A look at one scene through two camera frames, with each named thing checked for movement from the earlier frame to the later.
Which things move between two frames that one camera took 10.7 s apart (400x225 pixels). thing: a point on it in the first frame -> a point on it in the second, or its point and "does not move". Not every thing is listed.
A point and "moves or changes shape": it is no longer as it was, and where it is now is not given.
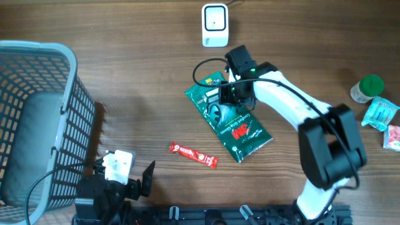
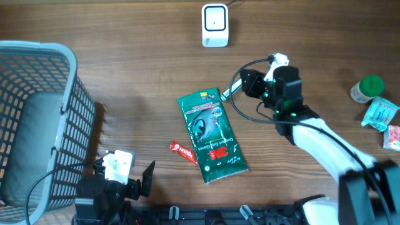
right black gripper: x=225 y=99 -> x=250 y=85
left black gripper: x=146 y=183 does not move
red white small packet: x=391 y=137 does not move
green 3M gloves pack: x=240 y=131 -> x=215 y=141
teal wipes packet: x=380 y=114 does not move
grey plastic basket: x=47 y=114 does not move
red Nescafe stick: x=199 y=157 does not move
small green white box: x=212 y=95 moves or changes shape
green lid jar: x=369 y=86 does not move
